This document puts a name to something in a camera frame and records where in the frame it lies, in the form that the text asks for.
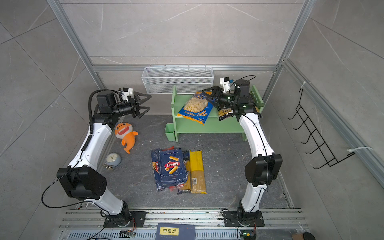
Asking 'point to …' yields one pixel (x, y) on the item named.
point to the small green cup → (169, 131)
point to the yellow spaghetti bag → (197, 174)
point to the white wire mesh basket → (161, 79)
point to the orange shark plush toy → (124, 131)
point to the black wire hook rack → (314, 137)
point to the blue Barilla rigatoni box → (173, 168)
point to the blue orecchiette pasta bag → (197, 108)
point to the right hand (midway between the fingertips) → (203, 94)
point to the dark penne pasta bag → (228, 112)
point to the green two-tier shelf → (185, 125)
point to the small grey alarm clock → (113, 159)
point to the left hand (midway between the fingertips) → (150, 99)
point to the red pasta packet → (172, 188)
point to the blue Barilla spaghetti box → (156, 163)
